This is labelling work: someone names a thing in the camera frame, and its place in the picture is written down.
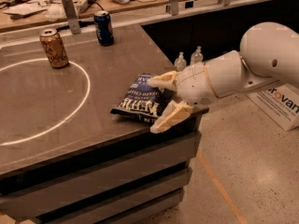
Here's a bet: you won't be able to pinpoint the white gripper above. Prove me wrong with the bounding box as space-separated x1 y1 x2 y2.
148 63 217 133

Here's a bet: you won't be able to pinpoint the blue chip bag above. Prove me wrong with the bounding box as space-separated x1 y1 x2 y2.
110 74 173 123

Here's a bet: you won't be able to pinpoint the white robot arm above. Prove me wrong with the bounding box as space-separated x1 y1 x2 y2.
148 22 299 133

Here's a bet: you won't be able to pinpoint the blue soda can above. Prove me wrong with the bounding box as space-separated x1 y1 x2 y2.
93 10 114 46

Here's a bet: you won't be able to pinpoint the orange soda can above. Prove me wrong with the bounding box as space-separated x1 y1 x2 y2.
39 29 69 68

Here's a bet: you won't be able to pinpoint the clear sanitizer bottle left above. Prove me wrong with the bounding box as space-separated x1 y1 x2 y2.
174 52 187 71

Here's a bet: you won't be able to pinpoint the clear sanitizer bottle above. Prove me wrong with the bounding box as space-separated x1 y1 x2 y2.
190 46 203 64
174 52 187 71

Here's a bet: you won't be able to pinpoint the clear sanitizer bottle right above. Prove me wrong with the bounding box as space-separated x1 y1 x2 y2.
190 46 203 64

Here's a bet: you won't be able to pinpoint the white printed cardboard box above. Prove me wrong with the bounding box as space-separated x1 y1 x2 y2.
248 84 299 131

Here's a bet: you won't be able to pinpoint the grey power strip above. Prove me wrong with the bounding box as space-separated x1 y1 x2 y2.
77 0 96 13

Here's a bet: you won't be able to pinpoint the white paper sheets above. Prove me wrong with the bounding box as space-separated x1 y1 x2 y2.
4 3 48 15

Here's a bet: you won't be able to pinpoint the metal bracket post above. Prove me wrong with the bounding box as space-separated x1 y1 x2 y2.
61 0 80 35

